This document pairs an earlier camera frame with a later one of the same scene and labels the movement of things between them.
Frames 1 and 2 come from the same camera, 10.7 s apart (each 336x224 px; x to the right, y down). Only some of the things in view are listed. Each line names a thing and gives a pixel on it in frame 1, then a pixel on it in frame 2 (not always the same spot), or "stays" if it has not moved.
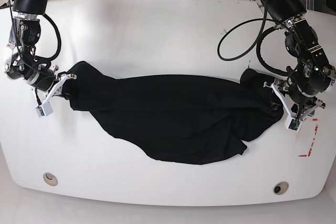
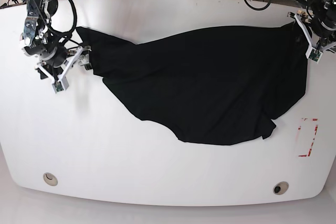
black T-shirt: [181, 118] to [205, 91]
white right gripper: [308, 109] to [312, 53]
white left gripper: [64, 78] to [61, 83]
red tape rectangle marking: [309, 151] stays
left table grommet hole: [50, 179] stays
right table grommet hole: [281, 188] stays
